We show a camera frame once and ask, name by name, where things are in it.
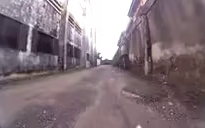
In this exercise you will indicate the worn grey asphalt road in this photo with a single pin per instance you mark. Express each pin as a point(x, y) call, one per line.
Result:
point(100, 90)

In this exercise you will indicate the grey pole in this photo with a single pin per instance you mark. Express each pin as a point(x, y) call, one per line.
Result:
point(84, 36)
point(65, 33)

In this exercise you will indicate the grey building with slatted top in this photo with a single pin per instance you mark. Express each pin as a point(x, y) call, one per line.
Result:
point(75, 40)

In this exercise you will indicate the robot's own part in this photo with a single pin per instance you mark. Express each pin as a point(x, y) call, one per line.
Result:
point(138, 126)

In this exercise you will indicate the rubble dirt verge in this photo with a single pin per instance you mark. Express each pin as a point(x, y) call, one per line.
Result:
point(163, 103)

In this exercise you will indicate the pale dirt kerb strip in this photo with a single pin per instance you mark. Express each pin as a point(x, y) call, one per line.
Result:
point(16, 77)

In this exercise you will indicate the stained weathered building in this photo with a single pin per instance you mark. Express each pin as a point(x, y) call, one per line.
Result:
point(183, 30)

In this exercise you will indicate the weathered grey building, dark windows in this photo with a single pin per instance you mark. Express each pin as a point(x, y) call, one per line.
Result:
point(23, 20)

